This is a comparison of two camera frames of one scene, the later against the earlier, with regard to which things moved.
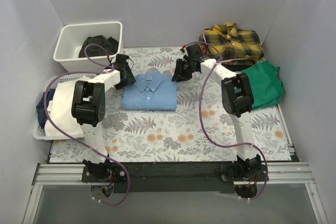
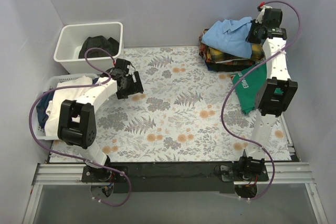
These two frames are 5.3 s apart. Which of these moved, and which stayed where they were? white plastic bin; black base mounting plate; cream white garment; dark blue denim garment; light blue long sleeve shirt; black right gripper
Moved: light blue long sleeve shirt; black right gripper
Stayed: white plastic bin; cream white garment; dark blue denim garment; black base mounting plate
